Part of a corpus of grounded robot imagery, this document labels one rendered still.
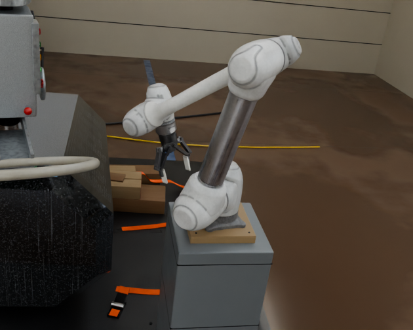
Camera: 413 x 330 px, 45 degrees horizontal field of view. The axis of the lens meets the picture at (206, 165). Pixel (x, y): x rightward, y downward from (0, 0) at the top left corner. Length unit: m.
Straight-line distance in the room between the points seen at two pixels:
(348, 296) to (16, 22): 2.42
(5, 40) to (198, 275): 1.19
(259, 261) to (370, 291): 1.44
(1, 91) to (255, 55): 1.06
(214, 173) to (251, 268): 0.51
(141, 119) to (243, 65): 0.52
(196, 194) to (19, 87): 0.84
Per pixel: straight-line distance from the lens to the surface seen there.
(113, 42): 7.75
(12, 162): 1.88
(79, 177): 2.53
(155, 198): 3.67
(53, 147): 2.64
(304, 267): 3.45
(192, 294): 2.15
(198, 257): 2.03
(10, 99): 2.17
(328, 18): 8.35
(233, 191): 2.02
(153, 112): 1.91
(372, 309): 3.30
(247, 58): 1.56
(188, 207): 1.83
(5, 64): 2.12
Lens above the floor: 1.99
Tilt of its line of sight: 26 degrees down
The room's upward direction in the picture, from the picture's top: 7 degrees clockwise
